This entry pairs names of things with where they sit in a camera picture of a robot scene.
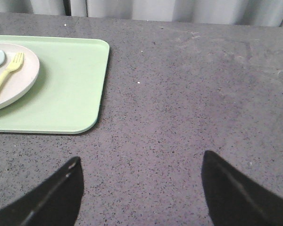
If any cream round plate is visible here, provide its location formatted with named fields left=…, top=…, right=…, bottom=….
left=0, top=43, right=40, bottom=109

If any yellow plastic fork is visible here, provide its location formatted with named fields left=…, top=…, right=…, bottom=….
left=0, top=52, right=24, bottom=87

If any light green plastic tray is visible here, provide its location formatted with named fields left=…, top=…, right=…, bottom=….
left=0, top=35, right=109, bottom=134

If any grey pleated curtain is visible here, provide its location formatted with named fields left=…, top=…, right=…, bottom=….
left=0, top=0, right=283, bottom=27

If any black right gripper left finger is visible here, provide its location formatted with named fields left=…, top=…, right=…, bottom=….
left=0, top=156, right=84, bottom=226

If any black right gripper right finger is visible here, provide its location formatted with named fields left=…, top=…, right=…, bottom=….
left=201, top=150, right=283, bottom=226

